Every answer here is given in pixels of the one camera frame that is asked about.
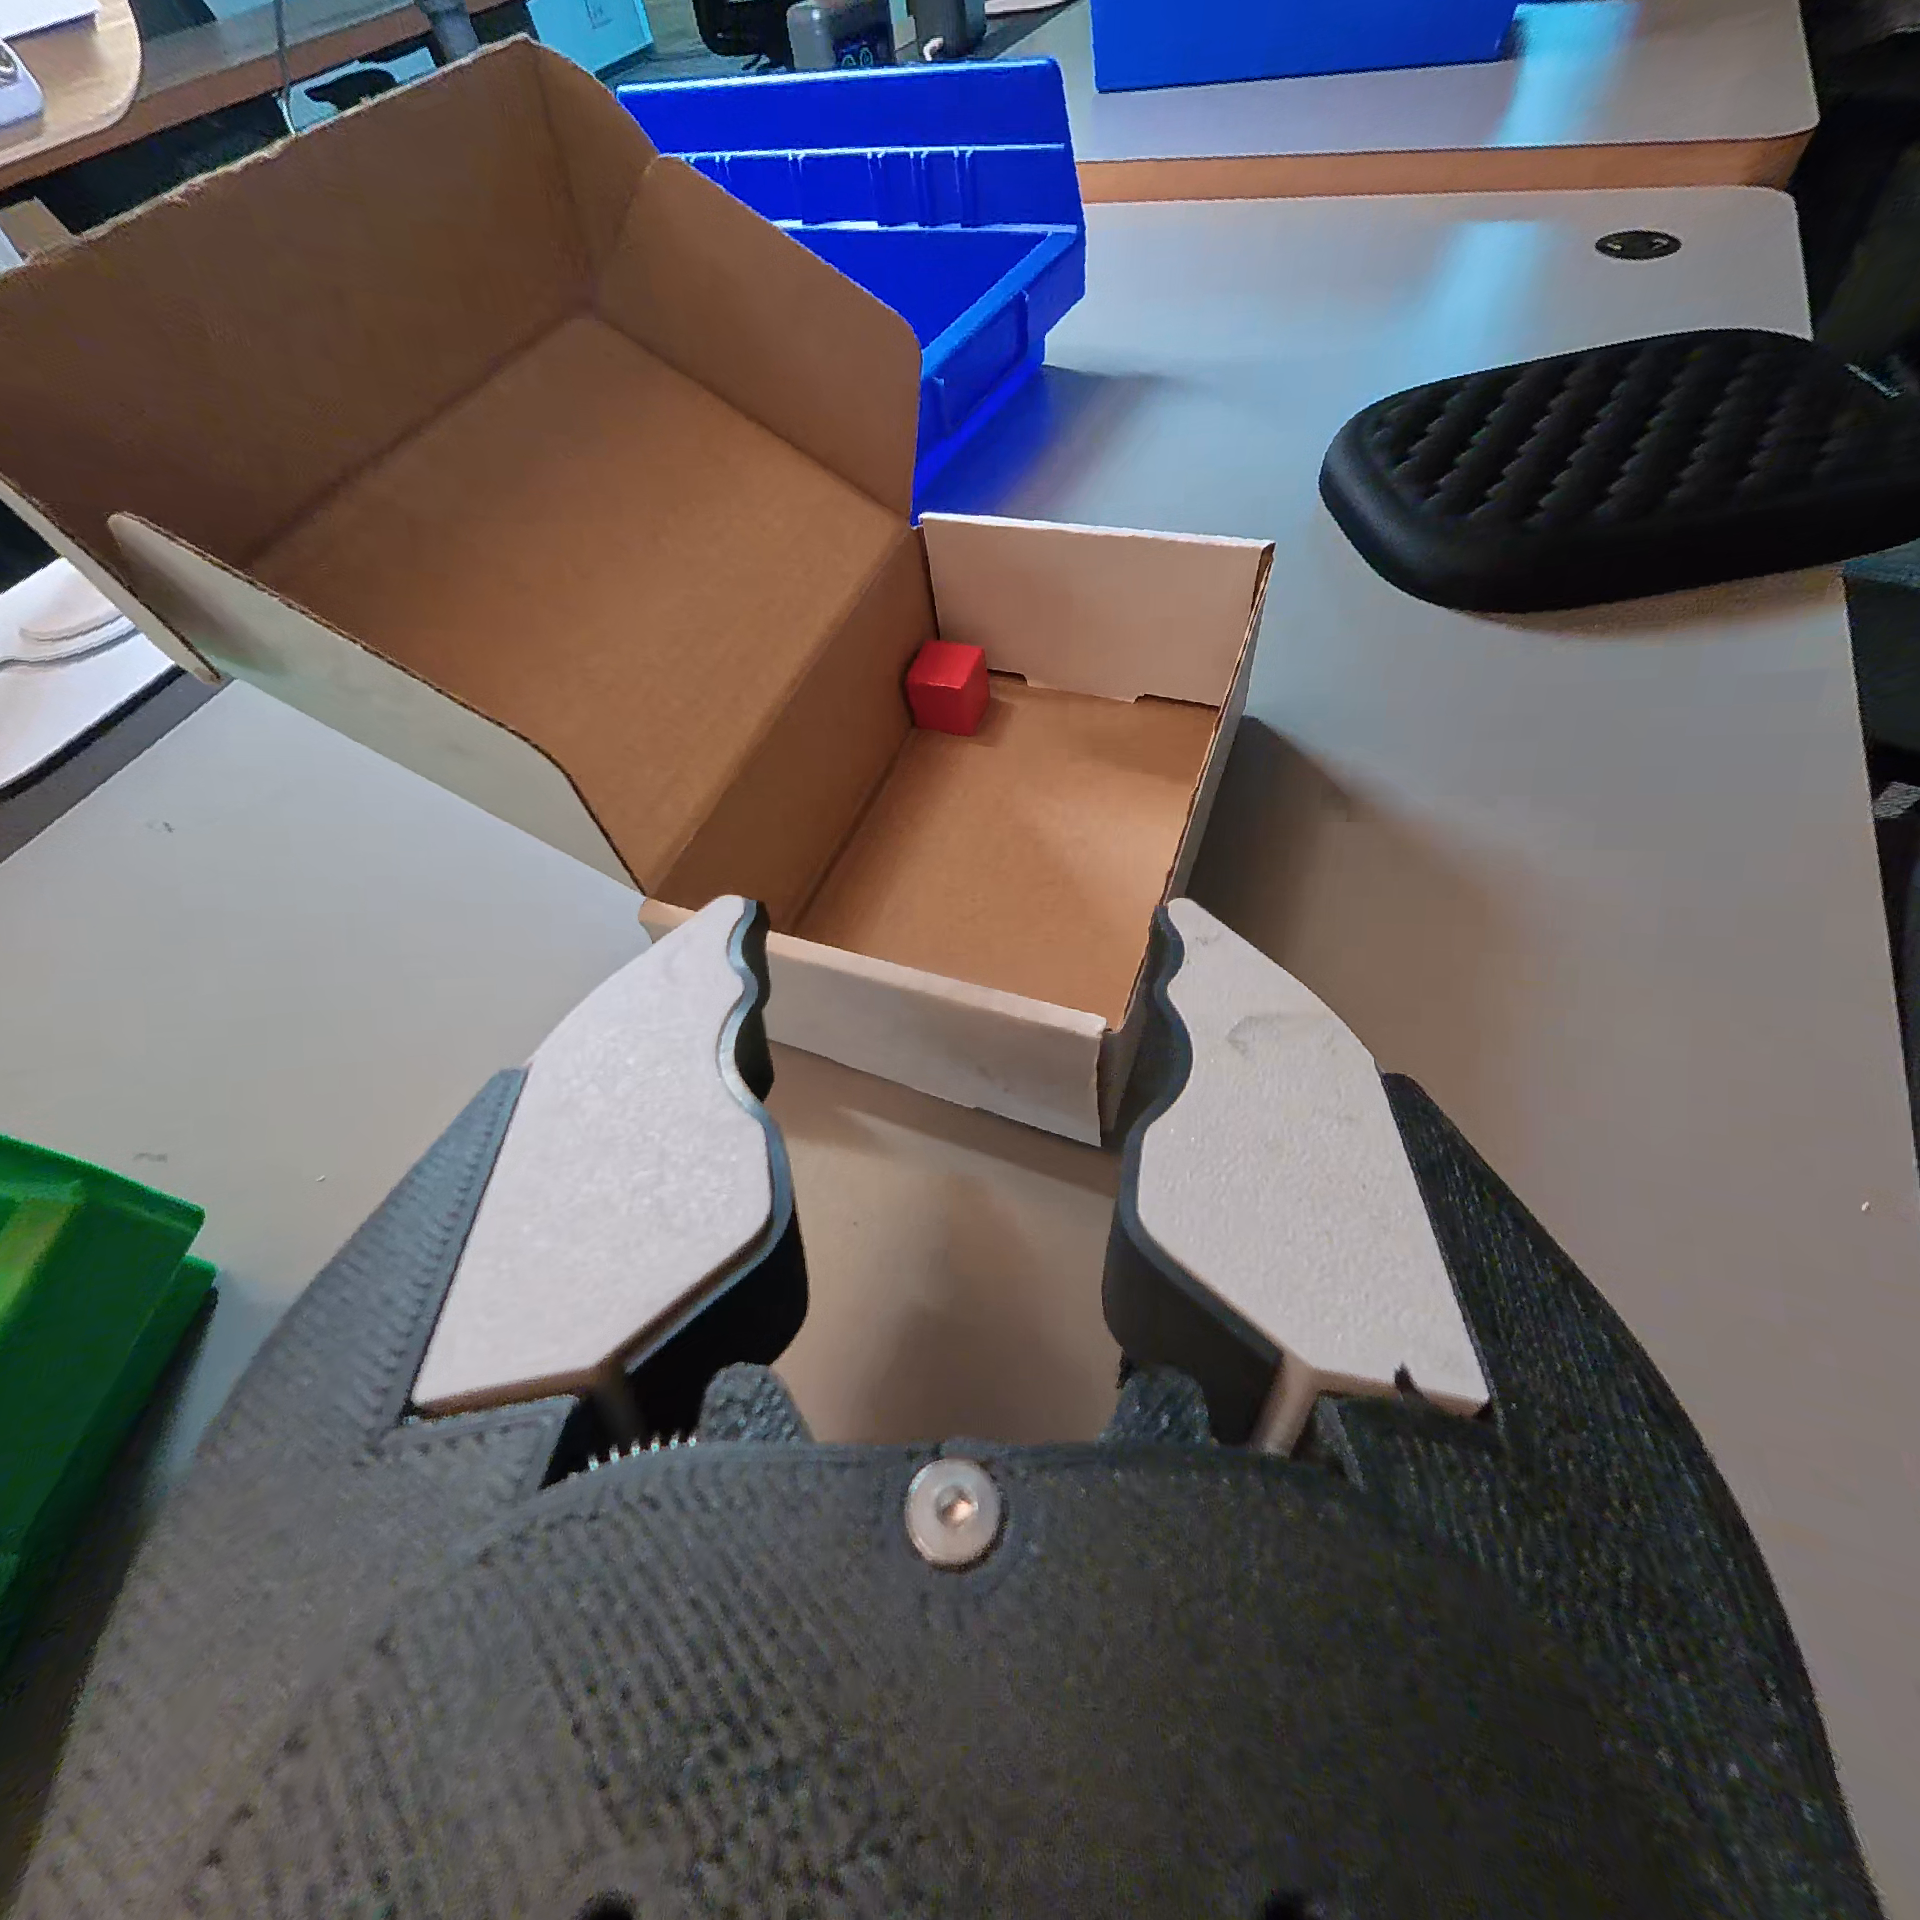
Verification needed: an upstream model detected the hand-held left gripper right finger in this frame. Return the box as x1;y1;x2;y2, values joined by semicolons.
1102;900;1495;1453

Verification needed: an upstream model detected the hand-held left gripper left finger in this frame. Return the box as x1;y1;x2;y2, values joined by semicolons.
407;896;806;1421

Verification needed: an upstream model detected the green plastic bin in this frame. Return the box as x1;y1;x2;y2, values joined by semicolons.
0;1132;218;1666

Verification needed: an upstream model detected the red wooden cube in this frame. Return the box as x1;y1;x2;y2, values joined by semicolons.
904;639;992;740

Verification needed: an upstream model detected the white cardboard mailer box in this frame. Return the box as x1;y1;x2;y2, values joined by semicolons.
0;31;1281;1149

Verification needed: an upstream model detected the blue plastic bin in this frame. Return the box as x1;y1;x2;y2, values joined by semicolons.
1090;0;1518;96
616;57;1089;504

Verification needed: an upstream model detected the grey desk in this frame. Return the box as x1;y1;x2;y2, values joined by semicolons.
0;188;1894;1862

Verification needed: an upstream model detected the wooden board document stand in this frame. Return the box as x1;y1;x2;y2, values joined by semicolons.
0;0;185;792

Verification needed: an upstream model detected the black chair armrest pad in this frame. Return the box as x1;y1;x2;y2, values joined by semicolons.
1318;326;1865;617

